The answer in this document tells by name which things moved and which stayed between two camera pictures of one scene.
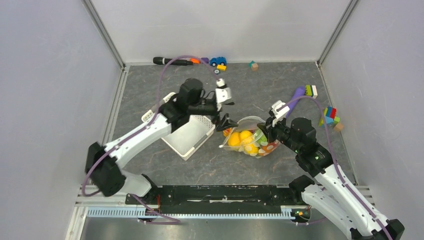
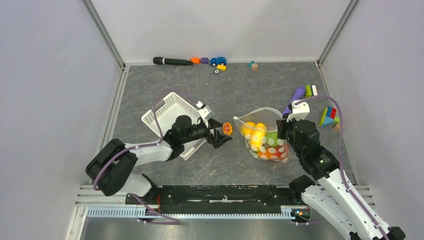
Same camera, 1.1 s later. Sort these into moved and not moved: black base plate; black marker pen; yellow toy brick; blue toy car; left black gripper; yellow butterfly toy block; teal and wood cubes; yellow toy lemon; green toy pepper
Moved: left black gripper; green toy pepper; yellow toy lemon
Not moved: blue toy car; teal and wood cubes; black base plate; black marker pen; yellow toy brick; yellow butterfly toy block
